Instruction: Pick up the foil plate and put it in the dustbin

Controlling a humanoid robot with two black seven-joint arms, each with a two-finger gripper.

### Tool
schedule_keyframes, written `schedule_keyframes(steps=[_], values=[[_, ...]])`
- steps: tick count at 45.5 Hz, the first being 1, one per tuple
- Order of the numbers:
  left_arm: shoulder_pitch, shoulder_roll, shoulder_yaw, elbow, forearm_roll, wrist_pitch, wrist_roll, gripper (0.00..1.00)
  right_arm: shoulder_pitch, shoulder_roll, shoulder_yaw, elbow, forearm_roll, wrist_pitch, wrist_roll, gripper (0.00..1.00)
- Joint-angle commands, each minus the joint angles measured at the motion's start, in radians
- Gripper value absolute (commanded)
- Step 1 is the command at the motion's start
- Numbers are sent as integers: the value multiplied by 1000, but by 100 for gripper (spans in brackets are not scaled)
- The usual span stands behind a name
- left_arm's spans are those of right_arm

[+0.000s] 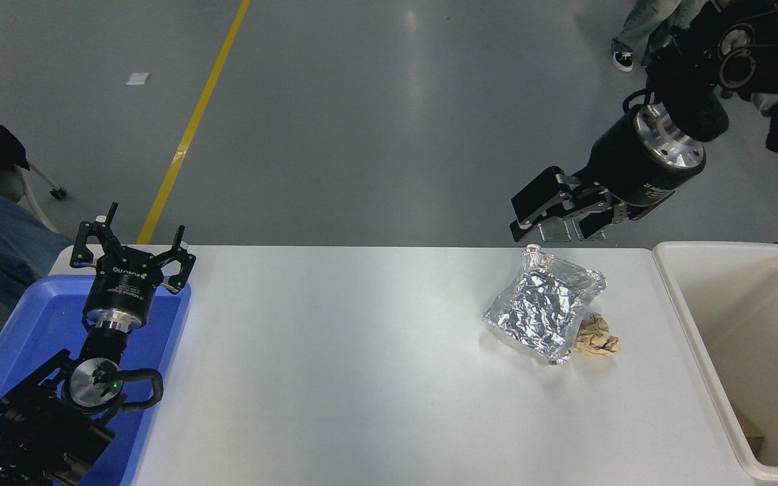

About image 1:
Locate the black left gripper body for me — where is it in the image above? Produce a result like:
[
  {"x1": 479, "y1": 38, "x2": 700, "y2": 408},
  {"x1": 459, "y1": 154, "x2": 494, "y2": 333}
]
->
[{"x1": 84, "y1": 246, "x2": 165, "y2": 317}]

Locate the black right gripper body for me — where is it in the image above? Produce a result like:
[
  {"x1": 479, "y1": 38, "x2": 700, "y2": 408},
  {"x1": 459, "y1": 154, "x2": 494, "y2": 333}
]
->
[{"x1": 588, "y1": 111, "x2": 706, "y2": 219}]

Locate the silver foil tray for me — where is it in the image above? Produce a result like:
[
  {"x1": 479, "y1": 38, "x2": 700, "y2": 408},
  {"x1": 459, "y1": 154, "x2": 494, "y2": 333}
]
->
[{"x1": 483, "y1": 244, "x2": 608, "y2": 366}]

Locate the grey wheeled chair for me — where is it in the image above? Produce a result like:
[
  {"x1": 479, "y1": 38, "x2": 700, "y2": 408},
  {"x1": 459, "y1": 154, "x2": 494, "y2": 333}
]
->
[{"x1": 0, "y1": 88, "x2": 69, "y2": 234}]

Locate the blue plastic tray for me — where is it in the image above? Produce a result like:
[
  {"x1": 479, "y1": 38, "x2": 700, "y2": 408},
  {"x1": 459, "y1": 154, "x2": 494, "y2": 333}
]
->
[{"x1": 0, "y1": 273, "x2": 192, "y2": 486}]

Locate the crumpled tan paper ball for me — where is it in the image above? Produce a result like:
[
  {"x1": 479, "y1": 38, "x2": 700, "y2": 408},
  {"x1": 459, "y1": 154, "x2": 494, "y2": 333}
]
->
[{"x1": 573, "y1": 312, "x2": 621, "y2": 358}]

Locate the standing person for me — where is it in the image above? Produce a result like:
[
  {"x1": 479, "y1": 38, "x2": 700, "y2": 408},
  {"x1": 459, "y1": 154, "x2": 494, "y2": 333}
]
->
[{"x1": 611, "y1": 0, "x2": 708, "y2": 73}]

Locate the large pale plastic bin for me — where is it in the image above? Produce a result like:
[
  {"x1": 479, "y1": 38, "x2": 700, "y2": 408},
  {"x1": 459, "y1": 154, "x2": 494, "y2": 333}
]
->
[{"x1": 652, "y1": 241, "x2": 778, "y2": 485}]

